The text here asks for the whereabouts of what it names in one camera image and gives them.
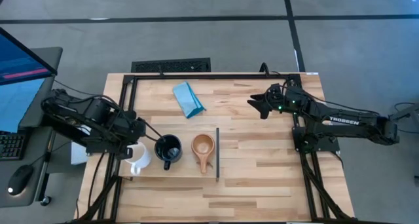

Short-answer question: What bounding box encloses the black looped cable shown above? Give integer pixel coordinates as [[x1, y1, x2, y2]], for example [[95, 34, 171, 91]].
[[259, 62, 273, 77]]

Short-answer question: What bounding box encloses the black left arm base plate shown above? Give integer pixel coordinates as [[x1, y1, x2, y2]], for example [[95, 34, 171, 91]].
[[85, 141, 122, 155]]

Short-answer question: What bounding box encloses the wooden cup with handle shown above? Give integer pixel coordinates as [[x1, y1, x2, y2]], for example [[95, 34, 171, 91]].
[[191, 133, 216, 175]]

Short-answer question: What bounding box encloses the black aluminium table frame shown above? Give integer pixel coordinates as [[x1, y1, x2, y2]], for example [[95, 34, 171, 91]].
[[77, 71, 356, 224]]

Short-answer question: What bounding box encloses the dark blue enamel mug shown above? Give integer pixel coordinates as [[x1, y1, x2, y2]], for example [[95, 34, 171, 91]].
[[154, 134, 183, 171]]

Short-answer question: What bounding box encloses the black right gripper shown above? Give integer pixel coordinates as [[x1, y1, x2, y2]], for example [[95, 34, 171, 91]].
[[246, 83, 297, 120]]

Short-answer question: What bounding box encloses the black backlit keyboard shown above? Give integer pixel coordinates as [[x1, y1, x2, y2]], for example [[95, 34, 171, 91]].
[[0, 130, 26, 162]]

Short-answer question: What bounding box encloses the thin black cable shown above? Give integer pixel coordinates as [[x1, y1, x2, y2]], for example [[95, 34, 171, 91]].
[[53, 79, 103, 98]]

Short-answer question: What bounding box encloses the grey computer desk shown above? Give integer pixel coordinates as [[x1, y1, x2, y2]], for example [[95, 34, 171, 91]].
[[0, 47, 64, 209]]

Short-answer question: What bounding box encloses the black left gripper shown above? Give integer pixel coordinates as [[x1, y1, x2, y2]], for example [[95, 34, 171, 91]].
[[126, 117, 167, 147]]

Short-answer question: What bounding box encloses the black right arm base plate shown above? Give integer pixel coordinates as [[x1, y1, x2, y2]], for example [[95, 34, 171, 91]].
[[292, 125, 341, 153]]

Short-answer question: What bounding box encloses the wooden shelf with black legs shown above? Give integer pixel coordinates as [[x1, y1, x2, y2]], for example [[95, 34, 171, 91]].
[[118, 127, 221, 183]]

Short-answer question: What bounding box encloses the computer monitor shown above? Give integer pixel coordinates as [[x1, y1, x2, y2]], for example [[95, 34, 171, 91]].
[[0, 26, 59, 134]]

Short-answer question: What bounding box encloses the white ceramic mug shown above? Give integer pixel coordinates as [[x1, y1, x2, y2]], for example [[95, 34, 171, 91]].
[[123, 141, 153, 177]]

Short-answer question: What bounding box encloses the black computer mouse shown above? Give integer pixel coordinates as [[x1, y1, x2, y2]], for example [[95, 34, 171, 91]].
[[7, 164, 33, 197]]

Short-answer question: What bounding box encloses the light blue cloth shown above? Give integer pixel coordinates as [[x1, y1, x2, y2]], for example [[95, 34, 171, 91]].
[[172, 81, 208, 119]]

